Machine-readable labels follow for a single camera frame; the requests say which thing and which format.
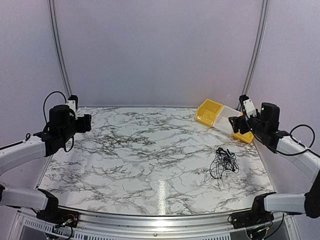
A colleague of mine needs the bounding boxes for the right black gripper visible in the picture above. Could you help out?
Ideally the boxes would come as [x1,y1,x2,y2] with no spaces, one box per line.
[228,112,267,138]

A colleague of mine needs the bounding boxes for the black cable tangle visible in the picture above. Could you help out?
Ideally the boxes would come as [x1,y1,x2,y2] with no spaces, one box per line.
[209,147,240,179]

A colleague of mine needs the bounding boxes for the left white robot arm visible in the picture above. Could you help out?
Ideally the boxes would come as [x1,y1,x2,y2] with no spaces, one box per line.
[0,95,92,223]

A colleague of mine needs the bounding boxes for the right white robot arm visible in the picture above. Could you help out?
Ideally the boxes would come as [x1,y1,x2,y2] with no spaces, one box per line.
[228,95,320,224]

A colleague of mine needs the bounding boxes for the yellow bin right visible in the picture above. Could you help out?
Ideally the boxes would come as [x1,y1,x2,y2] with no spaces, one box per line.
[232,131,254,144]

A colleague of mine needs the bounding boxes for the yellow bin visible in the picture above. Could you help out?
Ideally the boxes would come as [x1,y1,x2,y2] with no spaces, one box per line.
[194,98,224,127]
[232,131,254,144]

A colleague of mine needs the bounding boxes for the white bin middle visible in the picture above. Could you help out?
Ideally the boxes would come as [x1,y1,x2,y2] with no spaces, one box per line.
[212,105,242,135]

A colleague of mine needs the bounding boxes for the yellow bin left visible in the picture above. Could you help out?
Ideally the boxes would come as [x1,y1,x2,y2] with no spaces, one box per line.
[194,98,224,127]

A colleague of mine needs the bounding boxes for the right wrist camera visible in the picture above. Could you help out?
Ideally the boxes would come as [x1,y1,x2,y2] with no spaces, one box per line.
[239,94,257,118]

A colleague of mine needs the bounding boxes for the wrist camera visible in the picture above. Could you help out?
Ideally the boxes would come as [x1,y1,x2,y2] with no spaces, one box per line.
[66,95,78,112]
[239,94,257,118]

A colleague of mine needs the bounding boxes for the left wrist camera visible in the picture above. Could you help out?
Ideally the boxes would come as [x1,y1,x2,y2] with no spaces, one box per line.
[66,95,78,112]

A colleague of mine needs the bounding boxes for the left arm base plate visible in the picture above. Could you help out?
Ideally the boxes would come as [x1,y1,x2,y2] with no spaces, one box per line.
[35,208,80,228]

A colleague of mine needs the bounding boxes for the aluminium front rail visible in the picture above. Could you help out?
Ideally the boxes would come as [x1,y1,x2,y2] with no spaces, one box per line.
[8,209,301,240]

